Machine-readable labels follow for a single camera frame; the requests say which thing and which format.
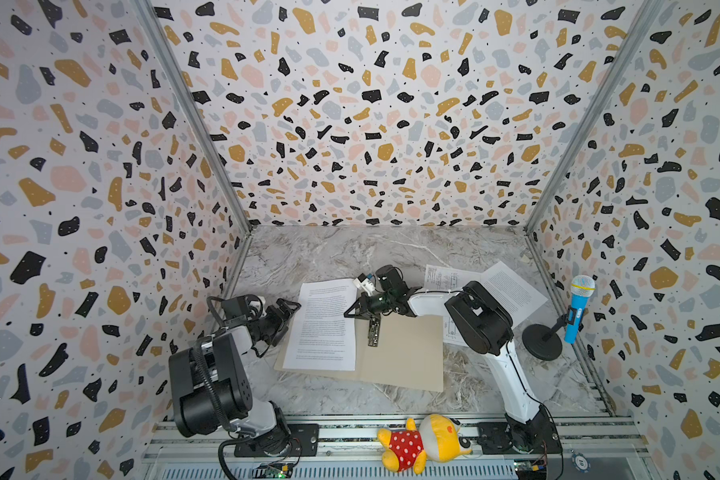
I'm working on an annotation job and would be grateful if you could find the left green circuit board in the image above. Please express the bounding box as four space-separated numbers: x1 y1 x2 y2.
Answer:
252 462 294 479

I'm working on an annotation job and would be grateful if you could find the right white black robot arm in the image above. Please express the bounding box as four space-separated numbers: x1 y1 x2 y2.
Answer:
344 264 545 425

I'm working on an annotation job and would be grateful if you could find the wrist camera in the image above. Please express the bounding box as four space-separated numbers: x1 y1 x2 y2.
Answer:
241 294 266 321
354 274 377 296

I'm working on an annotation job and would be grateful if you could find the blue toy microphone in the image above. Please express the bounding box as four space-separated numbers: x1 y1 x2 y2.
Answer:
564 275 596 345

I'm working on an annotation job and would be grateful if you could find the aluminium rail frame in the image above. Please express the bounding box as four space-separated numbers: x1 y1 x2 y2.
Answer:
136 414 660 479

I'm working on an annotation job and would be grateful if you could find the text printed paper sheet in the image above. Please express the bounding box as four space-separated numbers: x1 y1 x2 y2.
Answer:
282 279 357 371

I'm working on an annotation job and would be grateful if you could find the technical drawing paper sheet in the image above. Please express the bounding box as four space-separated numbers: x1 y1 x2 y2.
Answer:
424 265 482 347

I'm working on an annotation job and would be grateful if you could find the yellow plush toy red dress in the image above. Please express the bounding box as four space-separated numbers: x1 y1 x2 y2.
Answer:
377 414 472 475

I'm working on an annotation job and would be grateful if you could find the right circuit board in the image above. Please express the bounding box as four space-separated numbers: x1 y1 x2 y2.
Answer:
513 460 548 480

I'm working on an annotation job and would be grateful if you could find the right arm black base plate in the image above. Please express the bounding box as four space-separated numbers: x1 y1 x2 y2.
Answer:
477 421 563 455

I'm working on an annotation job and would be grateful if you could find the round white blue badge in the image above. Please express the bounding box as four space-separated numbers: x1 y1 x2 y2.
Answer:
571 452 590 473

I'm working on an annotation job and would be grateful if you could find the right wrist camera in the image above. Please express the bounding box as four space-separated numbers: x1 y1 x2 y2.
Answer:
354 274 377 296

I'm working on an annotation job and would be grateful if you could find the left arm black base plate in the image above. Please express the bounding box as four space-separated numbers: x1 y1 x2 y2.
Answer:
233 423 319 460

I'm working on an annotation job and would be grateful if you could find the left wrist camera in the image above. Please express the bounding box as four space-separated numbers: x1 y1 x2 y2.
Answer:
241 294 266 321

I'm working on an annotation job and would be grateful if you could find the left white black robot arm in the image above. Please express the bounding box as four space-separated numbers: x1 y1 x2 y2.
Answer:
169 294 301 442

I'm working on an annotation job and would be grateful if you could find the beige manila folder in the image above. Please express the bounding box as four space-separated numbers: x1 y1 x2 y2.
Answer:
304 314 444 393

